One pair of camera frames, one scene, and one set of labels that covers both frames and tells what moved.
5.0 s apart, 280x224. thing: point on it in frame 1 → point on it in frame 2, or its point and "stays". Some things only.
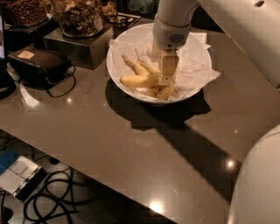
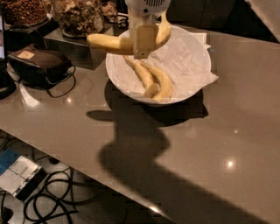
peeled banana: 145,81 → 126,45
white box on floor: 22,178 stays
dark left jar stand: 30,34 stays
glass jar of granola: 80,17 stays
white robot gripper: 168,36 → 148,7
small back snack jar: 109,9 stays
